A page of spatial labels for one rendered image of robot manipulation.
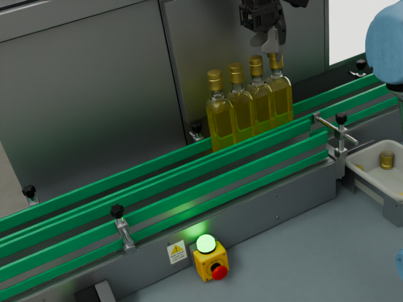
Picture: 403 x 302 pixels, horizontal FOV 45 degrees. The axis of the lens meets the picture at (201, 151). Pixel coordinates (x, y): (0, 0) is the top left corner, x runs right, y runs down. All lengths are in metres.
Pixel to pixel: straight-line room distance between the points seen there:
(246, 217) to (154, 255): 0.25
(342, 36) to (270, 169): 0.52
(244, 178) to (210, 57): 0.34
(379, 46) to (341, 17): 0.74
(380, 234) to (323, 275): 0.20
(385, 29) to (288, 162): 0.56
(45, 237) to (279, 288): 0.55
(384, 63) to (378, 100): 0.72
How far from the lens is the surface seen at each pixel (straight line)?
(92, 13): 1.19
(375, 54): 0.82
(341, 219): 1.35
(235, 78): 1.22
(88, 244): 1.13
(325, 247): 1.28
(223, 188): 1.19
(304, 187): 1.31
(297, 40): 1.46
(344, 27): 1.56
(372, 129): 1.53
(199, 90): 1.34
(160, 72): 1.31
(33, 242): 1.18
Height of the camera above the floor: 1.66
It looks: 33 degrees down
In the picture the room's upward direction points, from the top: 10 degrees counter-clockwise
